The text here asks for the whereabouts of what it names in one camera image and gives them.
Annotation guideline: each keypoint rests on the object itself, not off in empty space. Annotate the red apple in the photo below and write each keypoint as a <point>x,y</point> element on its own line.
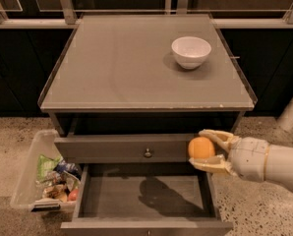
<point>73,195</point>

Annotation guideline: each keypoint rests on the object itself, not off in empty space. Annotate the blue snack packet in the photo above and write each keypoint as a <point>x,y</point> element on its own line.
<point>68,167</point>

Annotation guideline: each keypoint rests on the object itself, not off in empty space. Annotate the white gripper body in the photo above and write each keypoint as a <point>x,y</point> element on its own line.
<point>251,158</point>

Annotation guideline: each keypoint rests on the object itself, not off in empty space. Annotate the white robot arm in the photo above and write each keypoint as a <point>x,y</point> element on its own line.
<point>278,167</point>

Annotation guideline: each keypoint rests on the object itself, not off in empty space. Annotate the clear plastic bin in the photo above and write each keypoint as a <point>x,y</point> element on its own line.
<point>28,194</point>

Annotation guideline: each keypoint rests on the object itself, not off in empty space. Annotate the brown snack packet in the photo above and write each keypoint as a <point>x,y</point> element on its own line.
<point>56,192</point>

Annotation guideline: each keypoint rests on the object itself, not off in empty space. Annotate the orange fruit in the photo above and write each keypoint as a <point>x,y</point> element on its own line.
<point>201,148</point>

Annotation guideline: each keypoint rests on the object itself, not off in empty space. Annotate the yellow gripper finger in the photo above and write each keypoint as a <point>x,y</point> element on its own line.
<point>213,164</point>
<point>221,138</point>

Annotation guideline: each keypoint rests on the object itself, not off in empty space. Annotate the round metal drawer knob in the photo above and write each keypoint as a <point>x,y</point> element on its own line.
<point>148,153</point>

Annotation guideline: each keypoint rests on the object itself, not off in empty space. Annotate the grey open middle drawer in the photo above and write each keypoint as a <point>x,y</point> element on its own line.
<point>145,199</point>

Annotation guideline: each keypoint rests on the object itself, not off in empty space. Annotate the white ceramic bowl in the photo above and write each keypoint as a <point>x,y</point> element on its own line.
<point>190,52</point>

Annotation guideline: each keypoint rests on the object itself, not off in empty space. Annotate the grey top drawer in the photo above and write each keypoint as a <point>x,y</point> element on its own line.
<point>124,148</point>

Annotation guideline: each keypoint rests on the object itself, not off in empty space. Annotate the green snack bag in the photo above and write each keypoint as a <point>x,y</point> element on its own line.
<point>46,165</point>

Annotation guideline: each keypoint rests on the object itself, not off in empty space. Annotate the grey drawer cabinet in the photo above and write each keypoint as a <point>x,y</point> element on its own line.
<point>118,76</point>

